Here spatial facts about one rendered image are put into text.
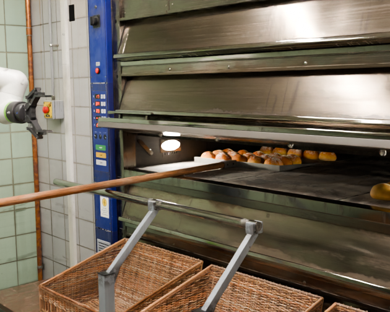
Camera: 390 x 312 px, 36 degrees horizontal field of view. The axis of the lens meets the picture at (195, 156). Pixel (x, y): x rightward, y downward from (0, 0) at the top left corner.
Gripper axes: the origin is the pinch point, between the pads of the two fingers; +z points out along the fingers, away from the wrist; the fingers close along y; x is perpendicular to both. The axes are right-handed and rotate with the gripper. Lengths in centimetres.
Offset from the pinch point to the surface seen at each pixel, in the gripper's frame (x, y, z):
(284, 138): -39, 7, 84
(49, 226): -57, 72, -105
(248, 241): -14, 36, 91
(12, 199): 22.7, 28.5, 13.7
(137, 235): -10, 42, 43
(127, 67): -56, -19, -23
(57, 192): 4.5, 28.4, 12.8
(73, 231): -55, 69, -75
